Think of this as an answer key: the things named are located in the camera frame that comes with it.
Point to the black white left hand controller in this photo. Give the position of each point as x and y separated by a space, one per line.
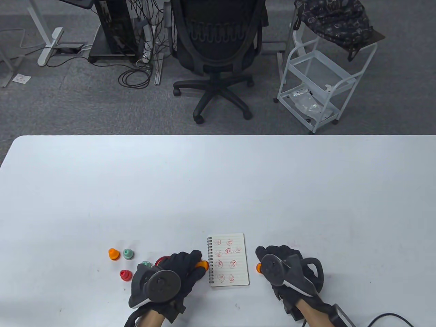
160 286

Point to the orange reward stamp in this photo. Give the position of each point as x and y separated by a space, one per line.
113 254
201 265

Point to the black patterned bag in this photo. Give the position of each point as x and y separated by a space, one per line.
333 20

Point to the red reward stamp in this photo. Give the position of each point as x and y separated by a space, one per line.
125 275

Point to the person's left forearm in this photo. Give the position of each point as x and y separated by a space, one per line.
151 320

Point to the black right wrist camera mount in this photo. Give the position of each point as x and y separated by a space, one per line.
340 316

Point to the white metal trolley cart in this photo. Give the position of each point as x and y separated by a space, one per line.
315 66

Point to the green reward stamp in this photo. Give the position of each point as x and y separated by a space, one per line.
128 253
145 263

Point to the person's left hand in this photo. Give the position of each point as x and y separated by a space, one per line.
187 269

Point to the red ink tin lid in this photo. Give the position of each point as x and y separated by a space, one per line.
160 260

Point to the black white right hand controller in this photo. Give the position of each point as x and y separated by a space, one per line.
272 269

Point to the clear plastic bag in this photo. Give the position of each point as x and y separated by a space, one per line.
306 102

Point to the person's right hand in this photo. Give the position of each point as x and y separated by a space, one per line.
282 250

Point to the white paper scrap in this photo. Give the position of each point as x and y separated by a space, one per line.
21 78

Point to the slim white desk leg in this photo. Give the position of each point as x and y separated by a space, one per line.
157 73

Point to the dark brown flat board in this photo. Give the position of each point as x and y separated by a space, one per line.
376 36

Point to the black white hand controller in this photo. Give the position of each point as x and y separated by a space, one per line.
160 286
272 269

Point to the grey floor outlet cover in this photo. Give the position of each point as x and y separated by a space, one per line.
272 47

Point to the black computer stand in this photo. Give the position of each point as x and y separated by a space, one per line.
102 51

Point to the black power strip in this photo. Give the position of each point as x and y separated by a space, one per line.
71 47

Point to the small white plastic part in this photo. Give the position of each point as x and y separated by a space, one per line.
328 88

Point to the grey desk leg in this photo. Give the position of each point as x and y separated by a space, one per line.
7 80

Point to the spiral lined notebook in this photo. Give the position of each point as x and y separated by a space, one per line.
231 269

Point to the person's right forearm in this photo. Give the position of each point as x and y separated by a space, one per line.
315 316

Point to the black mesh office chair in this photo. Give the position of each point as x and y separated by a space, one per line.
218 44

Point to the white T-shaped desk leg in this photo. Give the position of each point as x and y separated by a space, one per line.
51 42

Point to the black computer tower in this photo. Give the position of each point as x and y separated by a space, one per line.
114 24

